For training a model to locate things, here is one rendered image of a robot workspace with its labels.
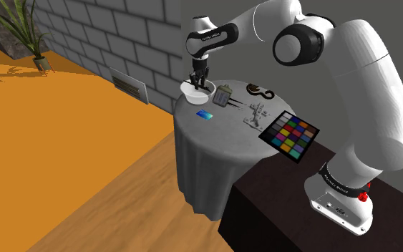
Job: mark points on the colour checker board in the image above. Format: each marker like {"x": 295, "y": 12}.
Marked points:
{"x": 289, "y": 135}

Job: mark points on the potted green plant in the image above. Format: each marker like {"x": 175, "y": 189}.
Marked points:
{"x": 26, "y": 35}

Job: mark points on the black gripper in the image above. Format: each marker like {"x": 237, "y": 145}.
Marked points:
{"x": 199, "y": 66}

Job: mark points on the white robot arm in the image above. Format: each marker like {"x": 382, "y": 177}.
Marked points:
{"x": 361, "y": 104}

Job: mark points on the blue card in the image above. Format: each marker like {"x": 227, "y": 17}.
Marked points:
{"x": 204, "y": 114}

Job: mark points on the grey wall vent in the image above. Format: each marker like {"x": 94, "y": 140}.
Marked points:
{"x": 128, "y": 86}

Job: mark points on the white bowl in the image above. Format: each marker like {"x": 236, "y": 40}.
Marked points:
{"x": 197, "y": 95}

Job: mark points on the silver metal tool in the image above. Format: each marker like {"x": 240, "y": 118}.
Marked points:
{"x": 256, "y": 115}

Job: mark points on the dark brown curled figure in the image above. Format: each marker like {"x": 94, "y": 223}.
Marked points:
{"x": 258, "y": 90}

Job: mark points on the dark robot stand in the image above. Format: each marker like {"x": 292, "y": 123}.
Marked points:
{"x": 302, "y": 206}

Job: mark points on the round table with grey cloth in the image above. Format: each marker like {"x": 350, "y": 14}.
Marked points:
{"x": 218, "y": 146}

